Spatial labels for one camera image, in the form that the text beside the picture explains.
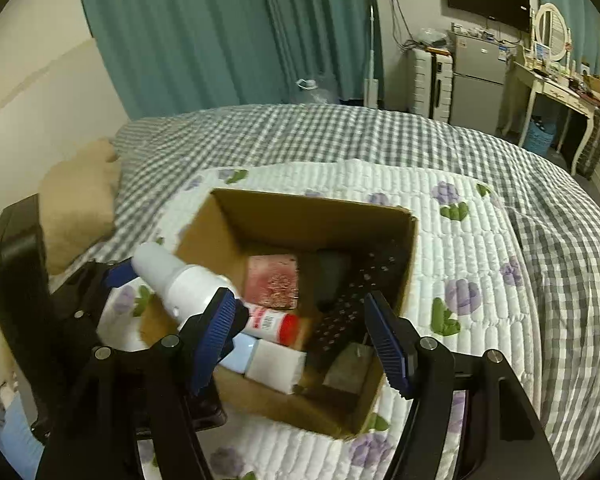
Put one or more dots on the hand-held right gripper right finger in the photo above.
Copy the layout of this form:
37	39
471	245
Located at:
387	345

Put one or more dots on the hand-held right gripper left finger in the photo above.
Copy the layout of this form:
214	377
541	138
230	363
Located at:
212	345

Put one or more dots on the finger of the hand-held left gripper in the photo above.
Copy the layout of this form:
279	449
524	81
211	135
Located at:
117	272
212	410

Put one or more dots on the small dark grey box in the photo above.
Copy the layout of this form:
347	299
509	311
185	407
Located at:
350	365

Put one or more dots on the white plastic bottle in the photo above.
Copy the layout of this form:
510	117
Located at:
180	280

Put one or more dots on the small white box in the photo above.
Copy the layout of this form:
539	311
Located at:
275	365

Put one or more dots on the white tube with red cap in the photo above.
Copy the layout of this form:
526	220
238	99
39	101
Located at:
275	322

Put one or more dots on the black remote control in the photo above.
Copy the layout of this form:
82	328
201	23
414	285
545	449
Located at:
365	280

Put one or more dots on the brown cardboard box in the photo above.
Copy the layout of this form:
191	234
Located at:
290	210

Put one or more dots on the tan pillow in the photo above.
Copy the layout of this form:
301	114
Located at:
80	200

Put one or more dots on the white quilted floral mat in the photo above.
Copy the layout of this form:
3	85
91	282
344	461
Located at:
455	270

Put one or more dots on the person's blue jeans leg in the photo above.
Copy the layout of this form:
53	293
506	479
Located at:
15	440

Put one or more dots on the green curtain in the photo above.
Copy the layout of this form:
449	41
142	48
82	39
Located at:
580	0
180	35
320	25

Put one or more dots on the blue woven basket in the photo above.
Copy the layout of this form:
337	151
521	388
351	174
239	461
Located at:
539	137

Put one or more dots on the white ribbed suitcase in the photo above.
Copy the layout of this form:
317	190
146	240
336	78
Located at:
430	85

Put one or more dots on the silver small fridge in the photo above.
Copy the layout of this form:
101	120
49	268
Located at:
480	85

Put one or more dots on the white upright pole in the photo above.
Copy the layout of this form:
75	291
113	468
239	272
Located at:
371	60

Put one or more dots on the dark checked suitcase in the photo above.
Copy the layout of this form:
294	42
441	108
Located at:
595	142

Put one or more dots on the white dressing table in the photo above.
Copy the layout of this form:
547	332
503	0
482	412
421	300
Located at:
555	87

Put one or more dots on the clear plastic bag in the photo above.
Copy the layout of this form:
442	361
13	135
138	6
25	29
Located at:
430	37

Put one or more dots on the white oval mirror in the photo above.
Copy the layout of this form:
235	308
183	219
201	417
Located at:
552	30

